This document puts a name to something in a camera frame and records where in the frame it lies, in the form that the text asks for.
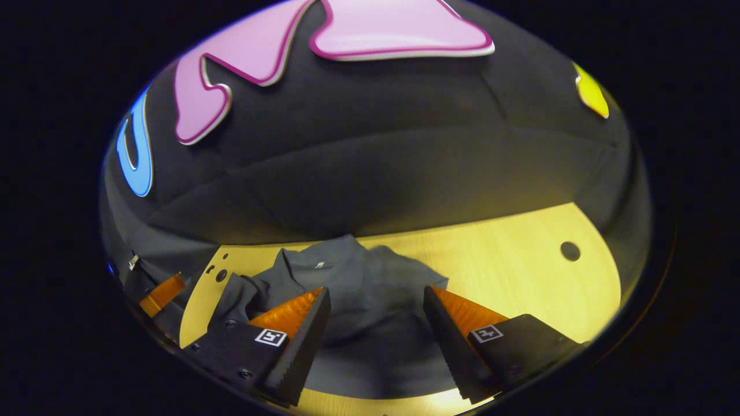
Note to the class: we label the small silver clip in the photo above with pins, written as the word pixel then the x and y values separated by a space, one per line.
pixel 133 262

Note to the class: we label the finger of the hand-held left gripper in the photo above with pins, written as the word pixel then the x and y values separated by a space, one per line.
pixel 163 293

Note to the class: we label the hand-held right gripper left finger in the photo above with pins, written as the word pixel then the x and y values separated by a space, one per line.
pixel 300 346

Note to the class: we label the grey long-sleeved shirt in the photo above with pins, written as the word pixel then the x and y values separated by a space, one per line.
pixel 370 300

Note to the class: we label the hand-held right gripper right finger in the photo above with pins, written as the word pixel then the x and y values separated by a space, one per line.
pixel 451 346

